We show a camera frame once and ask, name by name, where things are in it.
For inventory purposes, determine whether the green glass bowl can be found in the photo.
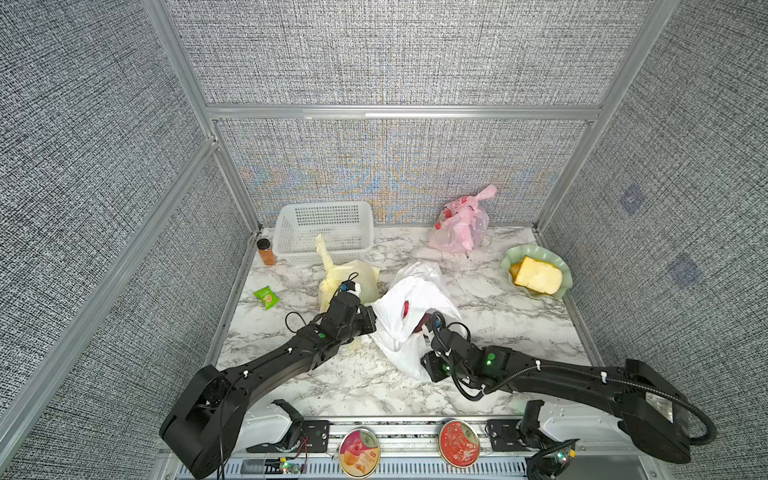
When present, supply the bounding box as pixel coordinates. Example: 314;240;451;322
501;244;573;300

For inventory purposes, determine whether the white plastic bag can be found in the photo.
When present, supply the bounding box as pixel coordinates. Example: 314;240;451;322
370;260;461;383

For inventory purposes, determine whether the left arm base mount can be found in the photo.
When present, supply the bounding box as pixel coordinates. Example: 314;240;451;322
236;399;331;454

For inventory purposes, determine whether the yellow bread slice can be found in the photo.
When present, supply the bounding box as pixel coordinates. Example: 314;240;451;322
509;256;563;295

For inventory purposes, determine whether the aluminium frame rail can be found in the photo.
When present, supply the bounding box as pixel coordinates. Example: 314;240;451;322
206;104;602;121

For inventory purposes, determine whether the green snack packet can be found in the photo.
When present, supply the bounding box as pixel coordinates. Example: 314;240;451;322
253;286;280;310

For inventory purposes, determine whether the yellow plastic bag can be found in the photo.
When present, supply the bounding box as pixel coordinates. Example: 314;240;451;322
315;235;380;312

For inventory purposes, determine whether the red round tin lid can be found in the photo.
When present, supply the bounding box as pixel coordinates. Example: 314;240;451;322
438;420;480;468

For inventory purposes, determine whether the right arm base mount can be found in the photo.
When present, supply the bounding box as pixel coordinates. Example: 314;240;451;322
484;400;577;480

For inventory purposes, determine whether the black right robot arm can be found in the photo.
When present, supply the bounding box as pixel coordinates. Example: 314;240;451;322
421;311;718;464

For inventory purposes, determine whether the pink round tin lid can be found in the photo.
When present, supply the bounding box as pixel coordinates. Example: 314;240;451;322
339;427;381;479

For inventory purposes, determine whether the white plastic basket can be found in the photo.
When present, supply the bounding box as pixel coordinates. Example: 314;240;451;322
272;201;375;265

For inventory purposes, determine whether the spice jar black lid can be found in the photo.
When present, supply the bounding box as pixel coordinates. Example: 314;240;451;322
256;238;277;266

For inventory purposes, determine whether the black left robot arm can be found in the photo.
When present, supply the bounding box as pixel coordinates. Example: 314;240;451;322
159;292;376;479

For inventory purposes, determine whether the pink plastic bag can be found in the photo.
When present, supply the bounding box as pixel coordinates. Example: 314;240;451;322
428;184;498;254

